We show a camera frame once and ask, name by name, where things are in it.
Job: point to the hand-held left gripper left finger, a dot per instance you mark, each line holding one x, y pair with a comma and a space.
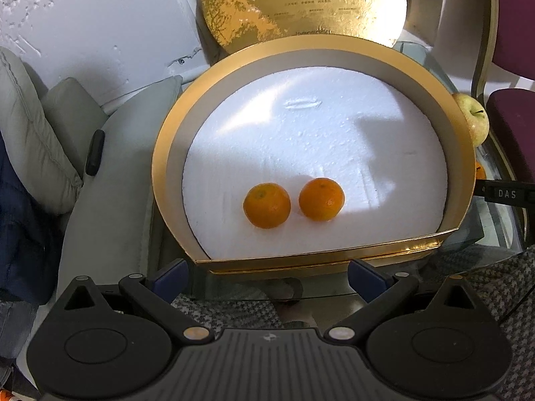
172, 277

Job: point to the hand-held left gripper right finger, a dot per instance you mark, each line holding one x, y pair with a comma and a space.
364, 280

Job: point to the orange tangerine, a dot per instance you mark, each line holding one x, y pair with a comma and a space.
267, 205
480, 172
322, 199

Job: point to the yellow-green apple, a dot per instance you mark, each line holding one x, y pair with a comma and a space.
474, 121

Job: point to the round gold gift box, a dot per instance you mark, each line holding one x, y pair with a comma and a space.
167, 167

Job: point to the round gold box lid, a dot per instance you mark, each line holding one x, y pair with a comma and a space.
301, 4

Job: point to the glass desktop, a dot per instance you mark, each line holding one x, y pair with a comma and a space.
480, 234

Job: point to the person's left leg houndstooth trousers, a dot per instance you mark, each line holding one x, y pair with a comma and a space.
234, 317

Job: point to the person's foot in black slipper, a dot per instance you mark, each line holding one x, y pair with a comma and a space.
292, 300

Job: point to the grey sofa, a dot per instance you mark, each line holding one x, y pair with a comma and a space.
121, 200

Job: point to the small black oblong object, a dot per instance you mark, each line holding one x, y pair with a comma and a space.
95, 152

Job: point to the dark blue jacket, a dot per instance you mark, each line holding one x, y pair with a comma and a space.
25, 234

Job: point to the white foam insert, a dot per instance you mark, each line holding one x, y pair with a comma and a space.
313, 133

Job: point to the small grey cushion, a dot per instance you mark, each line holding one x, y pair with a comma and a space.
71, 117

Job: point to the large grey pillow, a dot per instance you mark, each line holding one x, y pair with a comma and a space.
33, 133

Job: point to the maroon chair with gold frame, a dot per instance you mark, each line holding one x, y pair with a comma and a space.
512, 125

